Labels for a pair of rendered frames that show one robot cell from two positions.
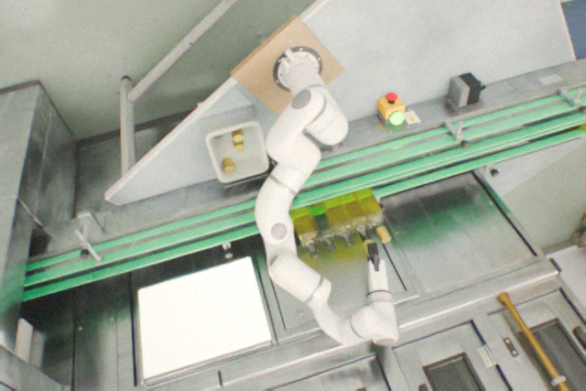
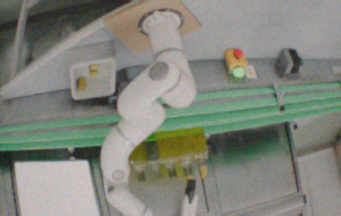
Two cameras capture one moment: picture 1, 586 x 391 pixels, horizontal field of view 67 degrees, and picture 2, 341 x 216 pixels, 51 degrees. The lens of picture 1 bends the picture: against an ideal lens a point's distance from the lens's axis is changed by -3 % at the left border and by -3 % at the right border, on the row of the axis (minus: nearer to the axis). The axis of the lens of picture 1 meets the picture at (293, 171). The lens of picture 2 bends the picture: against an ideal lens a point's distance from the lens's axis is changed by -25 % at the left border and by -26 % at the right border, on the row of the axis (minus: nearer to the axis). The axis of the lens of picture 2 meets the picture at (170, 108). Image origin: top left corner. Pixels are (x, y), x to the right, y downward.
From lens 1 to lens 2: 38 cm
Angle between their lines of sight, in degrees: 14
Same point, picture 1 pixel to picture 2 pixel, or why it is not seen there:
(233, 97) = (100, 34)
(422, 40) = (267, 22)
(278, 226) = (118, 172)
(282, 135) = (134, 101)
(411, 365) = not seen: outside the picture
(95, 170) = not seen: outside the picture
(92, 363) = not seen: outside the picture
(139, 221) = (17, 116)
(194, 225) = (51, 129)
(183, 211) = (44, 115)
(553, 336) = not seen: outside the picture
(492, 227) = (282, 168)
